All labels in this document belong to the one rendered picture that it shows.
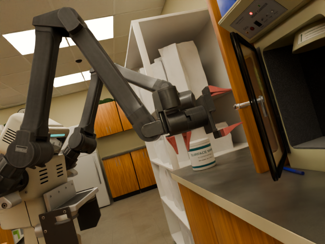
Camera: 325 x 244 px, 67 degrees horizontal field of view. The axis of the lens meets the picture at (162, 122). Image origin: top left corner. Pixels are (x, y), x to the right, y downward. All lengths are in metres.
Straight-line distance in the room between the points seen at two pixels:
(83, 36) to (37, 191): 0.51
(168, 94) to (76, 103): 5.57
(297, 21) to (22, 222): 1.06
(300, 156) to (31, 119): 0.84
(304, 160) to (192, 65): 1.33
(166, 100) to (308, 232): 0.41
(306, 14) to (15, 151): 0.85
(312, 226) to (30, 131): 0.68
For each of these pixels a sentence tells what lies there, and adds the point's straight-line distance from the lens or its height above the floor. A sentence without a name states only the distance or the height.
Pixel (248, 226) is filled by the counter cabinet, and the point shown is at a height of 0.86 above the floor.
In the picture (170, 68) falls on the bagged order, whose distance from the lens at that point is 1.89.
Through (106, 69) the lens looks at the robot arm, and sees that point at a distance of 0.69.
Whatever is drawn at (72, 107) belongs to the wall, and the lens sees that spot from 6.16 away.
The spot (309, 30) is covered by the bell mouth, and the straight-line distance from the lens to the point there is 0.85.
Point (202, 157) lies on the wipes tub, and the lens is 1.30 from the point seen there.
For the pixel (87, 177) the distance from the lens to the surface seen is 5.41.
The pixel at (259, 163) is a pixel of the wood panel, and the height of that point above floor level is 0.98.
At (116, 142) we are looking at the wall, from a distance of 6.02.
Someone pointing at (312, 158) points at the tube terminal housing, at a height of 0.98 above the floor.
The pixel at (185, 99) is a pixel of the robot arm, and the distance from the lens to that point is 0.91.
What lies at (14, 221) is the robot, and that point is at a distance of 1.01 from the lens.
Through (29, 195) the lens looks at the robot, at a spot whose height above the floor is 1.11.
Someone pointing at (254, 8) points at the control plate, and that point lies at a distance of 0.84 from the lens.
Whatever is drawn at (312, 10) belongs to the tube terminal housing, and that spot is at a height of 1.38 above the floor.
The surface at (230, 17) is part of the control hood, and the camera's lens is 0.90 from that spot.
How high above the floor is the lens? 1.19
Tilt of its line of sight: 2 degrees up
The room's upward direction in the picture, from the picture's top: 16 degrees counter-clockwise
